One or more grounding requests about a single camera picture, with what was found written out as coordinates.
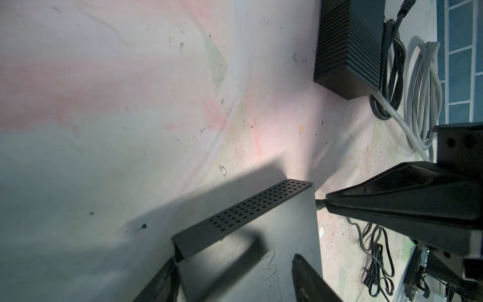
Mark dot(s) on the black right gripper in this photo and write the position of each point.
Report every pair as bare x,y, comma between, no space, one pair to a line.
438,204

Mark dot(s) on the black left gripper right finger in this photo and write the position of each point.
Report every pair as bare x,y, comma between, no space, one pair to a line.
309,286

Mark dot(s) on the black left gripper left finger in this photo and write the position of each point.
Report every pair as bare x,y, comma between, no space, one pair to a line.
164,286

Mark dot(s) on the black ribbed network switch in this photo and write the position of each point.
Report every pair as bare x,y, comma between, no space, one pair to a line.
349,47

